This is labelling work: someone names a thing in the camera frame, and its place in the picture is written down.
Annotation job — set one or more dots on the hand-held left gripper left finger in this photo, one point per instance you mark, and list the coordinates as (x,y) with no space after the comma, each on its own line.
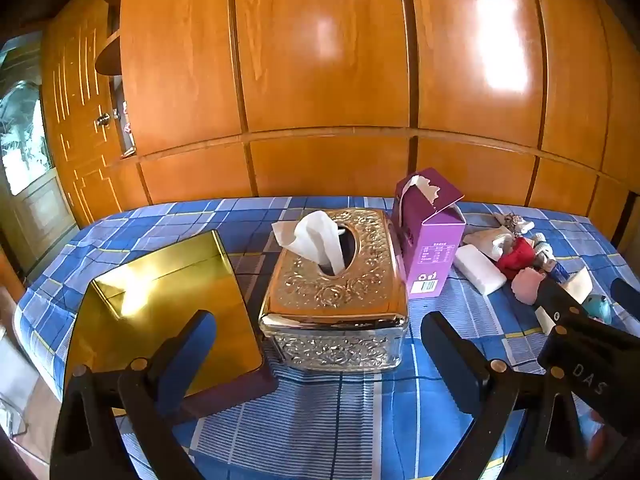
(197,332)

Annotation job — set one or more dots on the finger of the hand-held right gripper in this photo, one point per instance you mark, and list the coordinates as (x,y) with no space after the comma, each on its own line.
(557,307)
(629,297)

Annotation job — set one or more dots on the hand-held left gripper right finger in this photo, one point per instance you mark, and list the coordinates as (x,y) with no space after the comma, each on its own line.
(445,345)

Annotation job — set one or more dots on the teal plush toy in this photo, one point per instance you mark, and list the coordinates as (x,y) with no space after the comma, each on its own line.
(599,307)

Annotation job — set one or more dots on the pink dishcloth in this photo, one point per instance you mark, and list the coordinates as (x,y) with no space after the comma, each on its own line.
(529,286)

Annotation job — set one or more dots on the dark blue tissue pack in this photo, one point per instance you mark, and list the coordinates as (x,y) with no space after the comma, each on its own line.
(557,270)

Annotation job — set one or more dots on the gold metal tin box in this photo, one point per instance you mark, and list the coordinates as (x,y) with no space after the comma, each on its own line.
(165,300)

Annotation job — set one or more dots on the red fuzzy sock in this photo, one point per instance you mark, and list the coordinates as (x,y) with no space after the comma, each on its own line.
(517,257)

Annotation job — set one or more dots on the white plastic packet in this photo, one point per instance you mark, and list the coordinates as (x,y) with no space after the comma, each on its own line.
(480,270)

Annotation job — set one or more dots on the zebra patterned scrunchie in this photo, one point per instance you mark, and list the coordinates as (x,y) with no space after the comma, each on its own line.
(512,222)

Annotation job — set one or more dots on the person's right hand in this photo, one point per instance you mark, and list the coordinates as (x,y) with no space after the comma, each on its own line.
(605,432)

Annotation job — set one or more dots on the dark maroon tin lid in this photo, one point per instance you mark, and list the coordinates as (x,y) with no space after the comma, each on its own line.
(240,390)

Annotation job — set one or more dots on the purple tissue carton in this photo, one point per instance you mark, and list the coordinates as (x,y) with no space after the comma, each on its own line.
(430,245)

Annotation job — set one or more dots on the ornate gold tissue box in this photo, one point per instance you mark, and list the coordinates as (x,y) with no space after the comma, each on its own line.
(340,305)

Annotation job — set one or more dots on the blue plaid bedsheet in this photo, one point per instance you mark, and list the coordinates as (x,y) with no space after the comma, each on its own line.
(350,420)

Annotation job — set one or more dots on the white tissue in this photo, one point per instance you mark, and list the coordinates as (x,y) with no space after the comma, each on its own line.
(315,237)

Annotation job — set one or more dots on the pink shelf ornament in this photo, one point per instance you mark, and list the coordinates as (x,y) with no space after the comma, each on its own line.
(127,127)

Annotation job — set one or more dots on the metal door knob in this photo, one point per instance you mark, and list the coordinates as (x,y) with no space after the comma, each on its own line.
(103,120)

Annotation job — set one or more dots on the wooden door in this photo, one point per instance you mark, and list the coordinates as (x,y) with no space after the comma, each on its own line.
(80,125)

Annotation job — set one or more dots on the frosted glass door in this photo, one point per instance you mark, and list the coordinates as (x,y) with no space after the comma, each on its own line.
(25,140)

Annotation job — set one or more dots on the wooden wardrobe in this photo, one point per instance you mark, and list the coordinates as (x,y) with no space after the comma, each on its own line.
(325,60)

